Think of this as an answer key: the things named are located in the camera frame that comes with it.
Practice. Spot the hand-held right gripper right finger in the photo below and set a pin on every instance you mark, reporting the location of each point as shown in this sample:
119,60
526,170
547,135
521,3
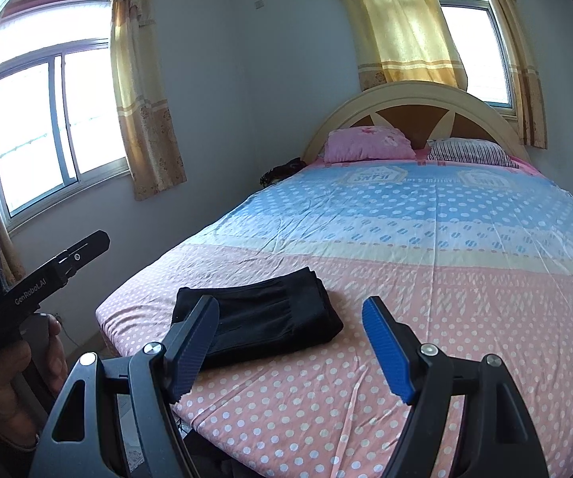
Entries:
386,353

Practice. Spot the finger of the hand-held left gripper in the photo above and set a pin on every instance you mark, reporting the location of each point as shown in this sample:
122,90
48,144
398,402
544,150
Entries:
85,254

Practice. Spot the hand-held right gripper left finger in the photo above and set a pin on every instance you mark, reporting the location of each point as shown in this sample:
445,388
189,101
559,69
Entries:
199,343

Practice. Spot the black pants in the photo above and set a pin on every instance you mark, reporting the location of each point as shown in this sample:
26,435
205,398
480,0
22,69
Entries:
276,308

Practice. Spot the person's left hand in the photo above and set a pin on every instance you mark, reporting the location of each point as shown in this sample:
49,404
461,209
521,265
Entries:
2,383

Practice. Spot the bed with polka dot sheet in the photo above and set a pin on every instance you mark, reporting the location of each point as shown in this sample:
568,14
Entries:
416,284

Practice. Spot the sliding glass window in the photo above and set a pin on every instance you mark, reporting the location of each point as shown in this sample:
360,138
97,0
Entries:
27,134
480,50

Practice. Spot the yellow floral curtain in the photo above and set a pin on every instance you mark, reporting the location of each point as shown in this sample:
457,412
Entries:
142,84
396,25
525,84

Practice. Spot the dark cloth bundle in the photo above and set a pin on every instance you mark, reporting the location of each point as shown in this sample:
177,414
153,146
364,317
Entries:
281,172

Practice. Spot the pink pillow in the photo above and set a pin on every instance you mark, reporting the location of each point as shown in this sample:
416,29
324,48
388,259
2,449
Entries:
366,144

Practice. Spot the striped pillow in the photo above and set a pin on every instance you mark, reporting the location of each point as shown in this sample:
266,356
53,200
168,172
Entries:
466,152

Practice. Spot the cream arched wooden headboard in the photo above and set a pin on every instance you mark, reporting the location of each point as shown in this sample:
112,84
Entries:
356,104

